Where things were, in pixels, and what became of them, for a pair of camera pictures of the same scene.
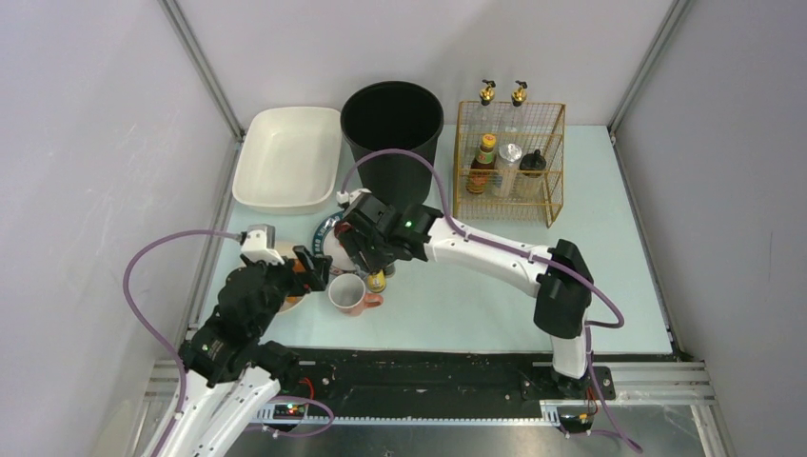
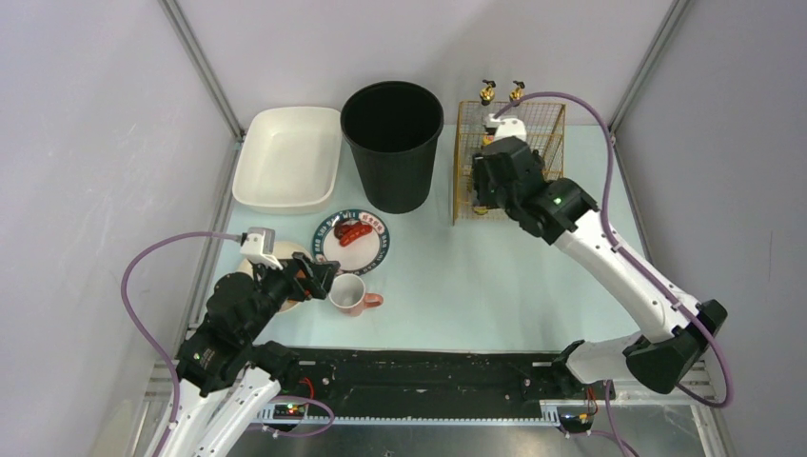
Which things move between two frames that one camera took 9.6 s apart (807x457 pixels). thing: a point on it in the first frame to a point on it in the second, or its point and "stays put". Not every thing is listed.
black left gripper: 303,266 stays put
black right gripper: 364,250 to 490,178
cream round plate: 286,249 stays put
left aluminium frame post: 204,67 stays put
